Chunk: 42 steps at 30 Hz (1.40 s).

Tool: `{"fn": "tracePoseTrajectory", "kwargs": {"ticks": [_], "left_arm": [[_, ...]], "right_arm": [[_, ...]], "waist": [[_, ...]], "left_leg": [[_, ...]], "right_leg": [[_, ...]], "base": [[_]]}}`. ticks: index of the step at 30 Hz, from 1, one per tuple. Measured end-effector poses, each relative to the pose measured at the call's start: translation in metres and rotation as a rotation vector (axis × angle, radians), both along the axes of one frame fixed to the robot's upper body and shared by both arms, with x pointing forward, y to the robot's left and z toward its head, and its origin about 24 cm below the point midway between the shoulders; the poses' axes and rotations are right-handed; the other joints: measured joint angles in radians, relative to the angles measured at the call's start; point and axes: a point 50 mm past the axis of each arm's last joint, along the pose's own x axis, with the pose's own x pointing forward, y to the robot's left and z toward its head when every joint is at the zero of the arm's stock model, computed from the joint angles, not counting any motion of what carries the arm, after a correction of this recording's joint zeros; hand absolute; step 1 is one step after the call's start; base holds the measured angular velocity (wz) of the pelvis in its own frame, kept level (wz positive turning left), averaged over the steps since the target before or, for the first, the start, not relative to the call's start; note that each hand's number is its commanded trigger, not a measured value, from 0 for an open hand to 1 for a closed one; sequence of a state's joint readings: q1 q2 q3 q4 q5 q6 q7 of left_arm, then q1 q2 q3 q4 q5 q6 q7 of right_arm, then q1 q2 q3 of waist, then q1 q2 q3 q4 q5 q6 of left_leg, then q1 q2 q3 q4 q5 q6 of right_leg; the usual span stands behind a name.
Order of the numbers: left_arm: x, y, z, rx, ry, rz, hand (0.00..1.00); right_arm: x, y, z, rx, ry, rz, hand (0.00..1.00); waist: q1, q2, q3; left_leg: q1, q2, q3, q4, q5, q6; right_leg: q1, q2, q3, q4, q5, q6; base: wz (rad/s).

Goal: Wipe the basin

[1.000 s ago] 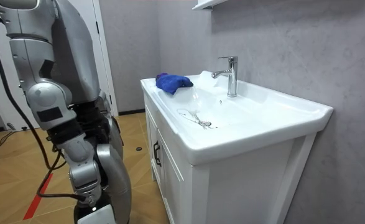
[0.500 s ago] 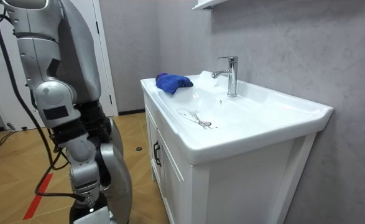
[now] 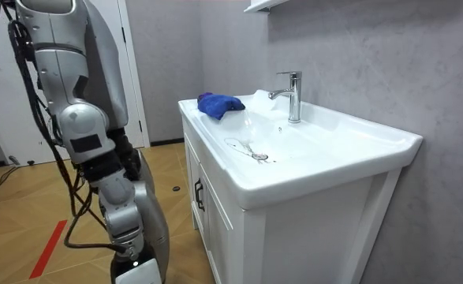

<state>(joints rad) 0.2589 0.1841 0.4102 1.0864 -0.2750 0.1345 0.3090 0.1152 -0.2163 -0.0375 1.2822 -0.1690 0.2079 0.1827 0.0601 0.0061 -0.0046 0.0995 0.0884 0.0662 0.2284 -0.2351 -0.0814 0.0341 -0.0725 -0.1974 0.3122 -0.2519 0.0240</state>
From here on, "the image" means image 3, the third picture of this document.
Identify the metal door stopper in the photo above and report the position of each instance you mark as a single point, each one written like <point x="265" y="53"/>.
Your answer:
<point x="14" y="159"/>

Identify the white door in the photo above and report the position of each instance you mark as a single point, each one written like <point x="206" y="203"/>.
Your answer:
<point x="2" y="118"/>

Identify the white wall shelf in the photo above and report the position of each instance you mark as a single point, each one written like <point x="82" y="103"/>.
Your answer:
<point x="258" y="4"/>

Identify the small black floor disc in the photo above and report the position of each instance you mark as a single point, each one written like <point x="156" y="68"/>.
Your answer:
<point x="176" y="188"/>

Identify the robot body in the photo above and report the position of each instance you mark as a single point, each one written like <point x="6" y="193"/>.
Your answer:
<point x="107" y="79"/>

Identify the white sink vanity cabinet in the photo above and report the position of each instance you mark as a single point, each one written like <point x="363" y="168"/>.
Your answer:
<point x="294" y="236"/>

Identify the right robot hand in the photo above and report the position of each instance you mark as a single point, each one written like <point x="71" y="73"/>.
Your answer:
<point x="138" y="273"/>

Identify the chrome faucet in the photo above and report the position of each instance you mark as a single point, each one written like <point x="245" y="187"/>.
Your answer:
<point x="295" y="102"/>

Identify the red floor tape strip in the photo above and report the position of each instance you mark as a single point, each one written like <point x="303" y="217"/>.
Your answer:
<point x="47" y="250"/>

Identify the metal sink drain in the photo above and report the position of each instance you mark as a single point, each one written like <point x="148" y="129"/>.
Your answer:
<point x="260" y="157"/>

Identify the robot legs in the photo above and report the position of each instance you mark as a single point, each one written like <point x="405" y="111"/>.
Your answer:
<point x="157" y="229"/>

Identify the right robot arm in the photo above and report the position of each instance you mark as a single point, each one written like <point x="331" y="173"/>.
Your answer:
<point x="85" y="122"/>

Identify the blue cloth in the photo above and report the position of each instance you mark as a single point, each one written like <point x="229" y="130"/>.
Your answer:
<point x="217" y="104"/>

